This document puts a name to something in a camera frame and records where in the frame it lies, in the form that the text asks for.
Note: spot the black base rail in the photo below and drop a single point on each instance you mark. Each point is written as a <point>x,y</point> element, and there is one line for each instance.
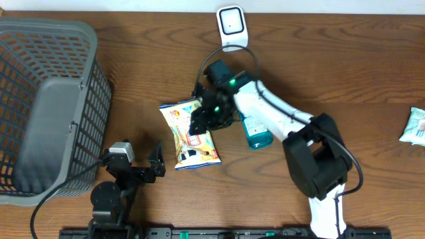
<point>168,233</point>

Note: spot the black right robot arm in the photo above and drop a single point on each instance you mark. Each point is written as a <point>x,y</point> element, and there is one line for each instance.
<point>317,158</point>

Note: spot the white barcode scanner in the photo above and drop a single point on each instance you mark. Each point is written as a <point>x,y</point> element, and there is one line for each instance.
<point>232,28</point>

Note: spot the grey plastic shopping basket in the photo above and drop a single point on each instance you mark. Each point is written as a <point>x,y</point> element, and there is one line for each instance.
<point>55,102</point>

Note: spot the teal mouthwash bottle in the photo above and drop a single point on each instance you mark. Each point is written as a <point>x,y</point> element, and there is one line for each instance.
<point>257,134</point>

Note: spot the yellow red snack bag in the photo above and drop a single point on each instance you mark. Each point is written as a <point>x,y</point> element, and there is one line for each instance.
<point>192,151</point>

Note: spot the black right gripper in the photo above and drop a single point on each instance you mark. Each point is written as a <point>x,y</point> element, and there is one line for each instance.
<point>200,120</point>

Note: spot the light teal wipes packet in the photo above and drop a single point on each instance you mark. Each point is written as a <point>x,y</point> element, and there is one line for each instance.
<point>414,130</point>

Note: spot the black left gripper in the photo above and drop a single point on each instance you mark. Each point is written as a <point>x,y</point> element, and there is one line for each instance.
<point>157,164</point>

